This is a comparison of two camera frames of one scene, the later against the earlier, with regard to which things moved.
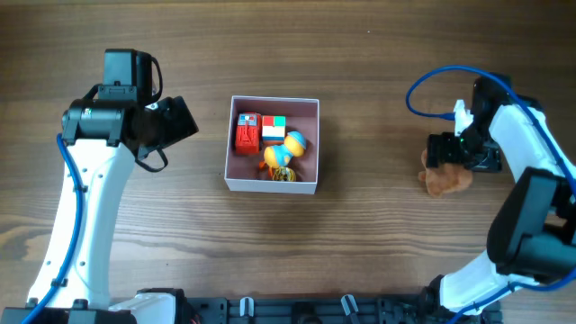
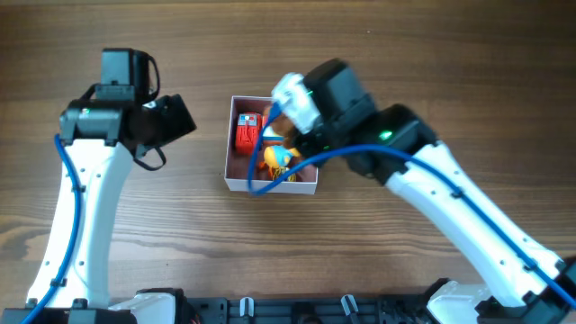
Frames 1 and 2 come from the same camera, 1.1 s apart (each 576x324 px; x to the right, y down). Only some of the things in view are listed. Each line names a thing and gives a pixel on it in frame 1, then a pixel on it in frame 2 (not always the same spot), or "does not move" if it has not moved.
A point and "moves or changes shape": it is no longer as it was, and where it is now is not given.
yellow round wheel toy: (284, 174) does not move
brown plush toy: (445, 178) moves or changes shape
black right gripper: (437, 150) → (310, 140)
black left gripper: (182, 124) does not move
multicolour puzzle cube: (274, 129) does not move
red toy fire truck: (248, 133) does not move
